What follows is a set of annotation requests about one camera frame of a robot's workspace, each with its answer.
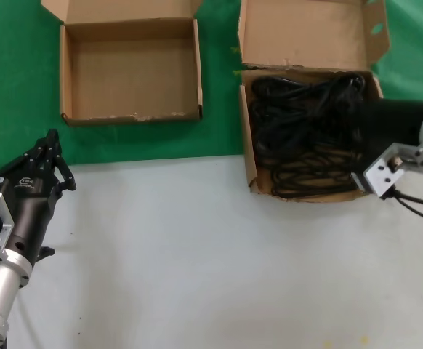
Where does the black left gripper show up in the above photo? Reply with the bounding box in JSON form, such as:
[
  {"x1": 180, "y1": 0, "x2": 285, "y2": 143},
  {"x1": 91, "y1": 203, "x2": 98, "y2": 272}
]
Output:
[{"x1": 0, "y1": 129, "x2": 78, "y2": 268}]

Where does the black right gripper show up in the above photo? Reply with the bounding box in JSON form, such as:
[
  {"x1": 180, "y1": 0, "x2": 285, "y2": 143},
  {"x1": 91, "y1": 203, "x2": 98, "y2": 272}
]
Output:
[{"x1": 355, "y1": 100, "x2": 423, "y2": 171}]

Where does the black power cable with plug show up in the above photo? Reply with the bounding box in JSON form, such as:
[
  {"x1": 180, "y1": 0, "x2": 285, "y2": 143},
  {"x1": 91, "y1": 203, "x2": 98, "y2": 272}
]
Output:
[{"x1": 298, "y1": 72, "x2": 365, "y2": 146}]

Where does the shallow open cardboard box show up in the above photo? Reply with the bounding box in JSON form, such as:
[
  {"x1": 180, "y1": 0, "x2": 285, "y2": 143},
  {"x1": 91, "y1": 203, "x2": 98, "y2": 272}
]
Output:
[{"x1": 40, "y1": 0, "x2": 205, "y2": 127}]

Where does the cardboard box with holed lid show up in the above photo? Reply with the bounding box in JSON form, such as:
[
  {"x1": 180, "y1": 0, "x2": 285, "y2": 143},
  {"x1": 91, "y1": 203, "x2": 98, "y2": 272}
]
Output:
[{"x1": 237, "y1": 0, "x2": 392, "y2": 204}]

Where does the green cloth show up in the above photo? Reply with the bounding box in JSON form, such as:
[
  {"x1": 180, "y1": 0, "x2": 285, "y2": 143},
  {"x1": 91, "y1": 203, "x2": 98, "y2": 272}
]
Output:
[{"x1": 0, "y1": 0, "x2": 423, "y2": 172}]

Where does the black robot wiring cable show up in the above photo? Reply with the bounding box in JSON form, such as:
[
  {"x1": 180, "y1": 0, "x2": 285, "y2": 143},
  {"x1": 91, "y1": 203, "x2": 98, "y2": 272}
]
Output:
[{"x1": 379, "y1": 184, "x2": 423, "y2": 222}]

